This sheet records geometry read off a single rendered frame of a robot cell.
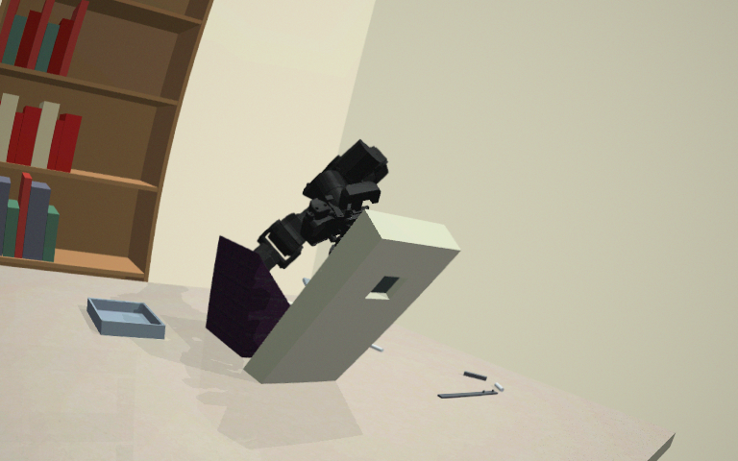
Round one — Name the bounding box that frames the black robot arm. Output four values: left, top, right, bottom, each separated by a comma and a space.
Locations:
253, 139, 389, 271

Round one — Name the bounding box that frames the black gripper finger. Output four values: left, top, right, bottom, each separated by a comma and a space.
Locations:
341, 216, 358, 233

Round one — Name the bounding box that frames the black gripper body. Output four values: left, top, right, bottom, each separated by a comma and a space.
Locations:
321, 181, 381, 254

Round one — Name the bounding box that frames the light blue square tray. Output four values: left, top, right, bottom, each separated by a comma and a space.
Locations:
86, 297, 165, 340

